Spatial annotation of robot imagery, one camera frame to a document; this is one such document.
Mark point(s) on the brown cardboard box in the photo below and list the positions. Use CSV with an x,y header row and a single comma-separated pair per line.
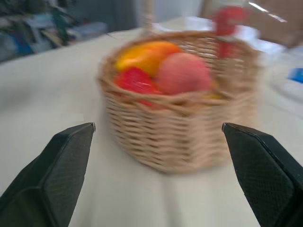
x,y
272,19

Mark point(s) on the pink peach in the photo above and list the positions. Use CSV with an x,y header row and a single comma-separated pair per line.
x,y
183,73

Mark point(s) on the orange yellow mango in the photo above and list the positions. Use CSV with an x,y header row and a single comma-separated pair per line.
x,y
148,58

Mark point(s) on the blue and white carton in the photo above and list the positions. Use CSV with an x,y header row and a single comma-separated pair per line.
x,y
296,75

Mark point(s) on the red bottle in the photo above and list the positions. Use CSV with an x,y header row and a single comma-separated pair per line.
x,y
228,28

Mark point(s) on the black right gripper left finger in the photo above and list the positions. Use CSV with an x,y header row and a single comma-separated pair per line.
x,y
56,179

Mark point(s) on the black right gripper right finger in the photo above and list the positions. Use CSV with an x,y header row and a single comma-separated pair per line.
x,y
262,179

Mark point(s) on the red strawberry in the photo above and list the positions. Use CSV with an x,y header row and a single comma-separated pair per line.
x,y
136,81

